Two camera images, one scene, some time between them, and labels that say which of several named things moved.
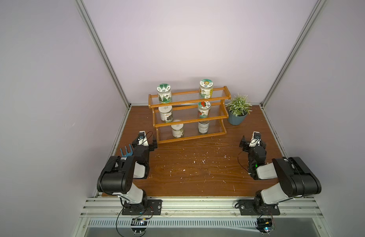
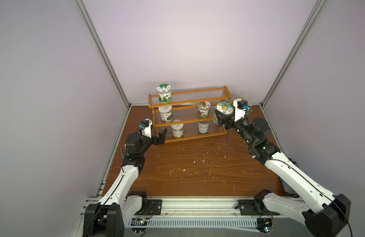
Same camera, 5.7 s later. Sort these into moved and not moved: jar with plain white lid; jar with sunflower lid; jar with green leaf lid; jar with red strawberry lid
Moved: jar with sunflower lid
Not moved: jar with red strawberry lid; jar with plain white lid; jar with green leaf lid
